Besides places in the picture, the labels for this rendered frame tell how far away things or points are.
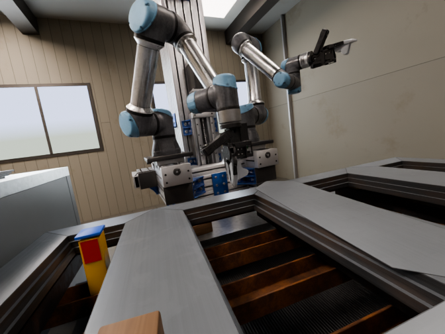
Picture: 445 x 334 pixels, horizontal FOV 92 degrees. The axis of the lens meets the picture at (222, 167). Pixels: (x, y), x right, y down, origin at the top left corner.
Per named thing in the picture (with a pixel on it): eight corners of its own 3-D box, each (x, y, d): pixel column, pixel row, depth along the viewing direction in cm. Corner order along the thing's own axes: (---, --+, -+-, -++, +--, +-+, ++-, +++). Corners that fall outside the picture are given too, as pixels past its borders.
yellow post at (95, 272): (114, 301, 59) (99, 236, 56) (93, 308, 58) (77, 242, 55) (116, 290, 64) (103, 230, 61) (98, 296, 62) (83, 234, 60)
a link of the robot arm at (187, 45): (175, 36, 101) (228, 119, 92) (155, 28, 92) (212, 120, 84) (188, 13, 94) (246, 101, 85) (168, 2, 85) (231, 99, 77)
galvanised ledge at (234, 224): (396, 192, 122) (396, 187, 121) (163, 258, 84) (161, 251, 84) (363, 186, 141) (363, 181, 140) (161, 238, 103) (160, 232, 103)
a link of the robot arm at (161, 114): (180, 133, 113) (176, 107, 111) (159, 135, 102) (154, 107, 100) (165, 136, 120) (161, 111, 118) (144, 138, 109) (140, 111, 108)
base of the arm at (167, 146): (151, 156, 117) (148, 138, 116) (178, 152, 123) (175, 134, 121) (153, 157, 103) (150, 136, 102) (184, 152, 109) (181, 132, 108)
